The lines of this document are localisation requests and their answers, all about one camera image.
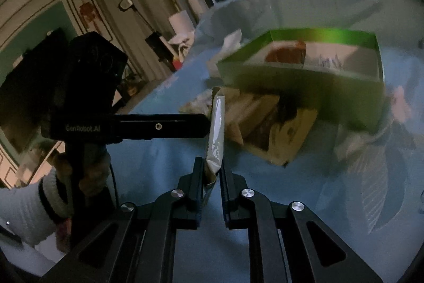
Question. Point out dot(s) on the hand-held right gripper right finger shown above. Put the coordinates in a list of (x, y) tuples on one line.
[(227, 196)]

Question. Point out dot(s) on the blue floral bedsheet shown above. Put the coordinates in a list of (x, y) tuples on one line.
[(314, 203)]

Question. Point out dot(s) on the pale green snack packet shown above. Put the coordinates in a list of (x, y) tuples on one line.
[(216, 137)]

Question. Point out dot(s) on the black white lamp head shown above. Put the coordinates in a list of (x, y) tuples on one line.
[(126, 3)]

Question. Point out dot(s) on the red box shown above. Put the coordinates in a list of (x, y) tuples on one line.
[(179, 65)]

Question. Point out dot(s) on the blue floral duvet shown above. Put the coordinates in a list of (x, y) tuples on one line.
[(314, 1)]

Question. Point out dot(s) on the tan dark picture snack packet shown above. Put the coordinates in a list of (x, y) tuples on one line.
[(281, 137)]

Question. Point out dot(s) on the black stand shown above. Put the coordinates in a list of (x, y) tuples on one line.
[(158, 46)]

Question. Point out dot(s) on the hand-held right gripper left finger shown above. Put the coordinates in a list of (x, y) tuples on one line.
[(198, 190)]

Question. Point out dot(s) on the person's left hand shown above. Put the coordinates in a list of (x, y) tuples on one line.
[(61, 170)]

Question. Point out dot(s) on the green cardboard box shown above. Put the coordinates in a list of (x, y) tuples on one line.
[(298, 90)]

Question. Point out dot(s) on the orange snack packet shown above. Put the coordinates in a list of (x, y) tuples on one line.
[(288, 54)]

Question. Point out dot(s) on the white plastic bag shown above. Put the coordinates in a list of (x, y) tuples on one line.
[(183, 39)]

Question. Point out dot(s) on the white tissue pack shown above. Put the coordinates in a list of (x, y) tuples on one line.
[(230, 44)]

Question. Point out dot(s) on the wall poster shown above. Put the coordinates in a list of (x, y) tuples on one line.
[(87, 12)]

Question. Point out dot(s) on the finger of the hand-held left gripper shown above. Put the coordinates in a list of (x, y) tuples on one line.
[(165, 126)]

